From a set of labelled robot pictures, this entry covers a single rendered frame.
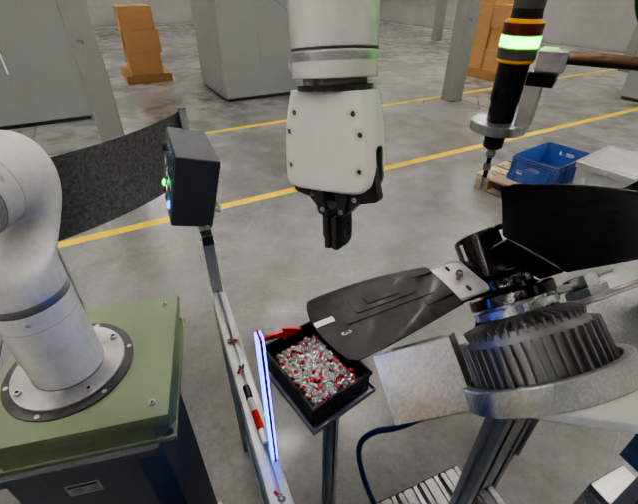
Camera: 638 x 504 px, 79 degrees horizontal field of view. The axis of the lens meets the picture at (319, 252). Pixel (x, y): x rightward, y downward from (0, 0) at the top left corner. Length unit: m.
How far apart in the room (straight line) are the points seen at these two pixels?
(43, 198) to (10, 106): 5.87
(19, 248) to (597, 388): 0.84
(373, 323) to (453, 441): 1.36
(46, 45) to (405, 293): 6.04
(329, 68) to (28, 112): 6.27
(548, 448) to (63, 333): 1.83
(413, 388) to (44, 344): 0.62
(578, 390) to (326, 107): 0.50
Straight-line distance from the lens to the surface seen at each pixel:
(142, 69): 8.58
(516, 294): 0.70
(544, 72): 0.56
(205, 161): 1.03
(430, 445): 1.89
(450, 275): 0.71
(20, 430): 0.85
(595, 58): 0.56
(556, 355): 0.68
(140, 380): 0.81
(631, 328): 0.89
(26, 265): 0.71
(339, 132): 0.39
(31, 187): 0.69
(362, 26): 0.39
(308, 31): 0.39
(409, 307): 0.63
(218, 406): 1.98
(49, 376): 0.82
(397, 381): 0.78
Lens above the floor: 1.60
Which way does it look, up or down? 35 degrees down
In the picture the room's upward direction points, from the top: straight up
